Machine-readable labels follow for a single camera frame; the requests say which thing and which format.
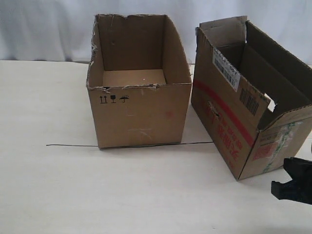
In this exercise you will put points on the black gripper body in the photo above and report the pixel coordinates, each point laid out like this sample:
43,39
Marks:
304,186

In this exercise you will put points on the cardboard box with red print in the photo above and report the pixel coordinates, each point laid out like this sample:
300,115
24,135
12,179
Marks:
253,97

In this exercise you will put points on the plain brown cardboard box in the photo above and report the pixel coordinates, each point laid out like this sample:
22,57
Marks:
138,81

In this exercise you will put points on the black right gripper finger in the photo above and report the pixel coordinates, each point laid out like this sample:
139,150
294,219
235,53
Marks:
284,191

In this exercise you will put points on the thin dark line marker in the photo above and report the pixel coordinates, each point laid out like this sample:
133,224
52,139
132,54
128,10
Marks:
136,146

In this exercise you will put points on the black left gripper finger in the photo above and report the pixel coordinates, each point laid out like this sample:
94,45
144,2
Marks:
295,165

